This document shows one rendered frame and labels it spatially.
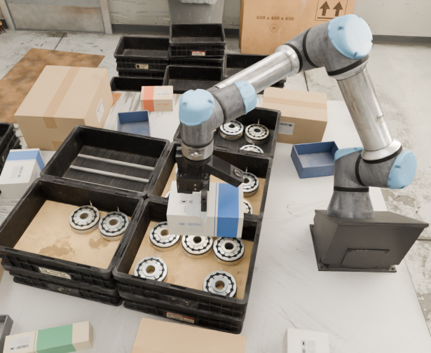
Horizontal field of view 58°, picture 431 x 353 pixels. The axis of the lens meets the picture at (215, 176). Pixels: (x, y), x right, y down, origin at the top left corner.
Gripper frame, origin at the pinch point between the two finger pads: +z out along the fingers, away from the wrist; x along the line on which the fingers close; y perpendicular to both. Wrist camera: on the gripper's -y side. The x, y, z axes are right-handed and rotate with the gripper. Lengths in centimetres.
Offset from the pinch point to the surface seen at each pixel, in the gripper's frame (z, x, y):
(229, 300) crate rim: 17.7, 18.8, -7.4
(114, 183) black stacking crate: 28, -31, 37
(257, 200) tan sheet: 27.8, -25.7, -17.7
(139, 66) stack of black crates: 70, -186, 59
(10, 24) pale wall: 102, -311, 218
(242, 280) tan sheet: 27.8, 7.3, -11.6
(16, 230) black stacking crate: 23, -5, 63
